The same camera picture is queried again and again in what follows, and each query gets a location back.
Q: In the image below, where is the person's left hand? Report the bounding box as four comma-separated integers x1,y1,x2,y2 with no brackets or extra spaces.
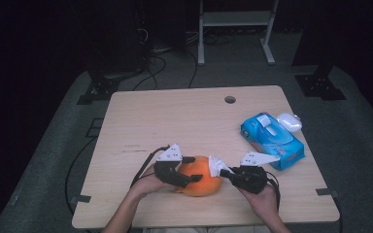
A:
130,164,177,200

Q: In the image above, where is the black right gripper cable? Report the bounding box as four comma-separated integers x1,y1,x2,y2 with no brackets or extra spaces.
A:
265,171,282,209

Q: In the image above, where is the black stand base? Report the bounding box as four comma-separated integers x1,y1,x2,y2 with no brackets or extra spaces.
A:
76,74,121,106
294,66,348,101

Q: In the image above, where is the person's right hand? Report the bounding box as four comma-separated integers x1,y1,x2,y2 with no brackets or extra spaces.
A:
237,185,281,217

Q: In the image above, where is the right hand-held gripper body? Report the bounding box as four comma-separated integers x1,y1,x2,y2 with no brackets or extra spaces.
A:
230,150,281,194

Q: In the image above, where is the orange round fruit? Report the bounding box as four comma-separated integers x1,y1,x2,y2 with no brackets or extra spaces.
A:
174,155,223,197

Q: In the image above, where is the white wet wipe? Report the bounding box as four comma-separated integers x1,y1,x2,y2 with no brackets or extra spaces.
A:
208,154,235,178

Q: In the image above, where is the long black floor cable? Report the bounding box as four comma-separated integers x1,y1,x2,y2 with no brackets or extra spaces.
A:
65,135,99,216

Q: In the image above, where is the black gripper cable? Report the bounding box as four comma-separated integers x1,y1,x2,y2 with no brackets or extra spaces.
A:
129,146,171,188
265,171,282,209

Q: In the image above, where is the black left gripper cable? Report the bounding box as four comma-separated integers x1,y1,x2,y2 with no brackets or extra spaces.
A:
129,146,171,188

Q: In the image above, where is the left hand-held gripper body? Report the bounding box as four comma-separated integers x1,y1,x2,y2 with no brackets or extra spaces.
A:
153,144,191,188

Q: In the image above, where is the white metal stand frame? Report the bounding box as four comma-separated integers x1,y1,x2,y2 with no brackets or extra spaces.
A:
197,0,280,66

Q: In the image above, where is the grey tape strip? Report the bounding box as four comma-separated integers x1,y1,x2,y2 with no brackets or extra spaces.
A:
316,187,340,199
69,194,92,205

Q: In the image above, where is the white plastic case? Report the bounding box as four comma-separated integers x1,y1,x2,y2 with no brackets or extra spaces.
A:
276,112,303,133

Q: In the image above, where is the blue wet wipes packet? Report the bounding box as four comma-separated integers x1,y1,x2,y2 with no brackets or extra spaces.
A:
240,112,306,171

